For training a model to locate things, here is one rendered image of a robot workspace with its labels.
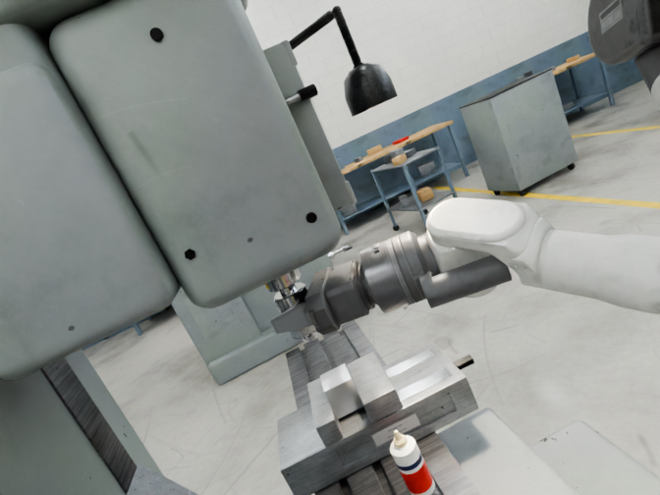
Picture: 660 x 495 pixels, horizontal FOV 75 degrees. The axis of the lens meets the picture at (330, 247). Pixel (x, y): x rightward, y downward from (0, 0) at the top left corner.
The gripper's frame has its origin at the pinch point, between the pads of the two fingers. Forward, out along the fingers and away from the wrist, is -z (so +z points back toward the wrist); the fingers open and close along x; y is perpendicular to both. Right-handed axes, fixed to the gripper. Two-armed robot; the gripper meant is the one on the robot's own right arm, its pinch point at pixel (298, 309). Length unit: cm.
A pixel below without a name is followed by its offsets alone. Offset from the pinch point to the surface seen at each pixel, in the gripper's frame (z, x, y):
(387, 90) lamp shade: 21.9, -12.2, -21.2
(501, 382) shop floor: 25, -140, 124
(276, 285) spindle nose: -0.2, 2.4, -5.0
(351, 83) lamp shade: 17.6, -12.3, -24.2
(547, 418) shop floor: 37, -108, 124
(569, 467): 27, -16, 54
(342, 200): 11.4, -1.6, -11.0
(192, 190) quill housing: -0.3, 10.7, -19.9
